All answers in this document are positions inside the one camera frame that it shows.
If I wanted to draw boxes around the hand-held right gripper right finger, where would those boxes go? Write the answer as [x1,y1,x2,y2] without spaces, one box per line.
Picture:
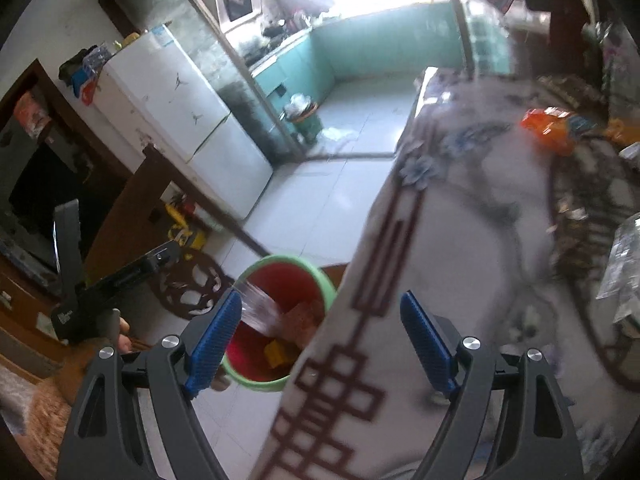
[400,290,585,480]

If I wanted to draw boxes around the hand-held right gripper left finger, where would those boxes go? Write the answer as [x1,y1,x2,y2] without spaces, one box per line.
[56,290,242,480]

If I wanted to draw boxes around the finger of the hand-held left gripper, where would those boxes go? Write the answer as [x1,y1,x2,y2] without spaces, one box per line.
[53,199,85,306]
[82,239,182,292]

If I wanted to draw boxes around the printed plastic wrapper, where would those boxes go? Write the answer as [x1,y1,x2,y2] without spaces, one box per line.
[234,280,290,337]

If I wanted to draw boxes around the yellow drink carton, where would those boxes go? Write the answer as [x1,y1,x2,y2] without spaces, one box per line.
[264,339,297,370]

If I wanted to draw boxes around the green rimmed red waste bin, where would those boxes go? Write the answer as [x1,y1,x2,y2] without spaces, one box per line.
[221,255,337,395]

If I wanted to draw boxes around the person's left forearm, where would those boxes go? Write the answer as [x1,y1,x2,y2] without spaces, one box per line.
[0,344,117,480]

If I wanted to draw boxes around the person's left hand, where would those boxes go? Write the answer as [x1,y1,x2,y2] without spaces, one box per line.
[115,317,133,355]

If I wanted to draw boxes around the yellow toy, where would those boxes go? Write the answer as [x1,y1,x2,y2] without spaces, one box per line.
[166,202,207,262]

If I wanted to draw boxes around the carved wooden chair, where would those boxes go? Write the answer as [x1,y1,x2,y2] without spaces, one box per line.
[82,144,273,322]

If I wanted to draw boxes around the dark wooden cabinet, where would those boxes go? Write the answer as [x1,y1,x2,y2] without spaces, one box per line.
[0,59,132,351]

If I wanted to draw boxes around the white refrigerator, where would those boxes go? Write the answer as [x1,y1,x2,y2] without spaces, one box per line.
[97,24,274,221]

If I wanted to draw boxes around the black cloth bundle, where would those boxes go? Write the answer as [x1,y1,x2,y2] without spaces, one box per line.
[58,46,103,82]

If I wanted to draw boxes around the dark brown snack packet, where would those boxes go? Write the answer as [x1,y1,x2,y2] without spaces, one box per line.
[550,200,591,233]

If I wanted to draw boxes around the green kitchen bin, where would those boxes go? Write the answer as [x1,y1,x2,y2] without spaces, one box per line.
[284,92,324,144]

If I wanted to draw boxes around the white plastic bag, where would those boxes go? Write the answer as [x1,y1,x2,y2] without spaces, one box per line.
[319,126,357,145]

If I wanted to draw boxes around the orange snack packet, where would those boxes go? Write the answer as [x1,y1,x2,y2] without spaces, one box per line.
[520,106,577,155]

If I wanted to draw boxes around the black range hood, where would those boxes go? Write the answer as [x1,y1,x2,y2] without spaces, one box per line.
[214,0,264,25]

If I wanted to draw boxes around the orange peels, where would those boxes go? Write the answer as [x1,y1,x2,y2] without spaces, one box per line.
[602,117,640,143]

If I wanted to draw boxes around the teal kitchen cabinets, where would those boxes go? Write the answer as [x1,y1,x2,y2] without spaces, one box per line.
[249,1,467,107]

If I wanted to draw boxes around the patterned glass partition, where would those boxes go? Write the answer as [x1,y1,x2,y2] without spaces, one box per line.
[450,0,513,78]

